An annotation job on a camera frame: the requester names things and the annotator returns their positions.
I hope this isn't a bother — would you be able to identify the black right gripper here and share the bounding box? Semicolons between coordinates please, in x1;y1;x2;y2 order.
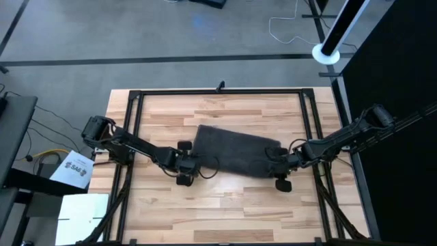
265;146;301;193

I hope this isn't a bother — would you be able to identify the dark grey fluffy towel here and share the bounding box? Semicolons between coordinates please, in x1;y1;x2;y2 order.
190;124;284;179

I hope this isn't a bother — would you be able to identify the white printed paper sheet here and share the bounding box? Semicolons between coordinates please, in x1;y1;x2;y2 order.
49;149;95;190

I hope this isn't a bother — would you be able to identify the tall black white column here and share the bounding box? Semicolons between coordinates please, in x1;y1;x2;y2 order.
311;0;371;66

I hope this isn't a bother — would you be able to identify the black desk base beam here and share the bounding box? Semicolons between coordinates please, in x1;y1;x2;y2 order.
3;168;89;198

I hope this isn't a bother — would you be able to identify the black room divider panel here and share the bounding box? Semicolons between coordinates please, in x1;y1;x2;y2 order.
302;0;437;246

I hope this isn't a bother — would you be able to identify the black floor box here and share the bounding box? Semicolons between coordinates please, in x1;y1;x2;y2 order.
188;0;228;10

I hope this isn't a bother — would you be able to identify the dark grey desk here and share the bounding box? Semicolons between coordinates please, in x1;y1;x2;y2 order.
0;94;38;187

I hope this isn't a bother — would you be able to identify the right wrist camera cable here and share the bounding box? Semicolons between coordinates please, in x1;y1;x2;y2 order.
287;137;309;155

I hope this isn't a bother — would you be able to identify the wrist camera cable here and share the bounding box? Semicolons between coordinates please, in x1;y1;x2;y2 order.
287;137;309;155
160;155;220;180

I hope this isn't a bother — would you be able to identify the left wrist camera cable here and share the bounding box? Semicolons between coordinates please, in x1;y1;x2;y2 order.
160;155;220;180

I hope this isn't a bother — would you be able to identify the black aluminium table frame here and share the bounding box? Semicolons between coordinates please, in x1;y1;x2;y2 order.
75;87;369;246

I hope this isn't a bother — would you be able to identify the white floor cable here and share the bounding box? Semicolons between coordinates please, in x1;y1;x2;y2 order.
268;0;320;46

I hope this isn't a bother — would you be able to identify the yellow floor cable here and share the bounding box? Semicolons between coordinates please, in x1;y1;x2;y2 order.
32;148;71;161

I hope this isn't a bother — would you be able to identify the black cable bundle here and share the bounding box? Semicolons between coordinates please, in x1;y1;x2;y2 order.
348;102;437;154

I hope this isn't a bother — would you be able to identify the black floor cable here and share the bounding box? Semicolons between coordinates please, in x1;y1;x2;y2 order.
33;104;85;133

